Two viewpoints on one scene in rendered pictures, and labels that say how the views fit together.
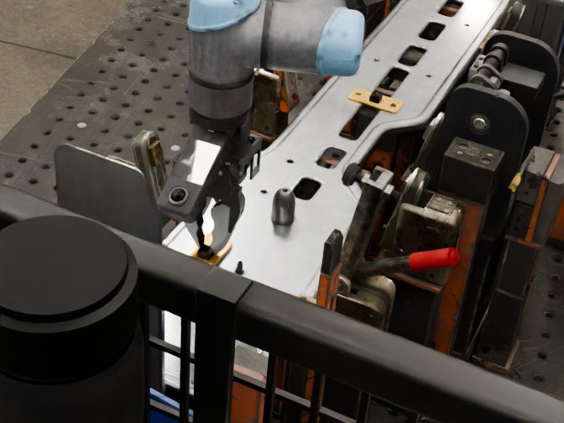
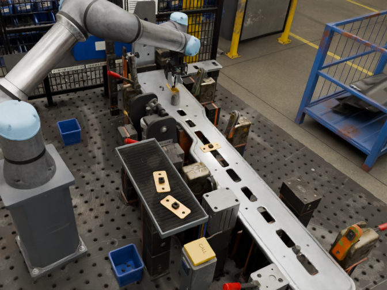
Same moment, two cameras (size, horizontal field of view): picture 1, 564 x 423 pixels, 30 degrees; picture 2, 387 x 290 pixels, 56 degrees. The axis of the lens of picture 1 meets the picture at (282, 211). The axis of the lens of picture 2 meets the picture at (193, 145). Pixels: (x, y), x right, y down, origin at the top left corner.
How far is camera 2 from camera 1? 2.29 m
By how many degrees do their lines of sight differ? 87
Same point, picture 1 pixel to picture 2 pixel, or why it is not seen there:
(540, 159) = (131, 129)
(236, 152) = (172, 61)
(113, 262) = not seen: outside the picture
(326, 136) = (201, 128)
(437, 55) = (227, 181)
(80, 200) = (150, 12)
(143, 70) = (348, 201)
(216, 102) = not seen: hidden behind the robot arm
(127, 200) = (140, 8)
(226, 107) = not seen: hidden behind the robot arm
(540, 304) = (135, 224)
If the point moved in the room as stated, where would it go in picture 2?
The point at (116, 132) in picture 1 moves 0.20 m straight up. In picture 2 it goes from (304, 175) to (315, 144)
